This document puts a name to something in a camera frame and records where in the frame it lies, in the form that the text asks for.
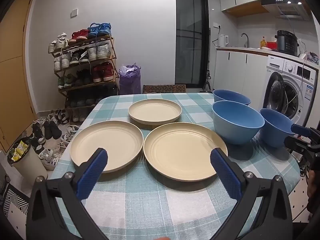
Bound black and white rug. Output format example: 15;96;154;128
2;187;31;216

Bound pile of loose shoes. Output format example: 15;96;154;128
31;109;80;171

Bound black framed glass door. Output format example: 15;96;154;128
175;0;209;88

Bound white washing machine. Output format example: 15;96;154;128
262;54;320;128

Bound blue bowl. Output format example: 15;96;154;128
212;89;251;107
212;100;265;145
259;108;297;148

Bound teal checked tablecloth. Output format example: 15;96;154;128
55;92;302;240

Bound person's right forearm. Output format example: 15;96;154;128
307;166;320;214

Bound white lower cabinet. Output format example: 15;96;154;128
216;46;270;110

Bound yellow wooden door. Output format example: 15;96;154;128
0;0;36;153

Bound crumpled dark cloth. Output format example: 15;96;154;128
299;51;320;64

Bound purple plastic bag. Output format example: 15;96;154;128
119;65;142;95

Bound brown patterned cardboard mat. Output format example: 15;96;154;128
143;84;187;94

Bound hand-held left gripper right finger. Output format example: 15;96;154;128
210;148;293;240

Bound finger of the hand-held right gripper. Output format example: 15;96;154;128
284;136;315;154
291;124;320;138

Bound black pressure cooker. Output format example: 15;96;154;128
274;30;299;56

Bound white electric kettle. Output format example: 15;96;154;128
217;33;229;48

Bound cream round plate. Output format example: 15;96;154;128
128;99;182;130
70;120;144;174
143;122;228;182

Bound wooden shoe rack with shoes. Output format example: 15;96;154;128
48;22;118;108

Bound white trash bin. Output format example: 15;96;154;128
7;137;48;180

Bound steel range hood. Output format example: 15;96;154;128
261;0;311;21

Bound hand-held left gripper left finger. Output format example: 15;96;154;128
26;148;108;240

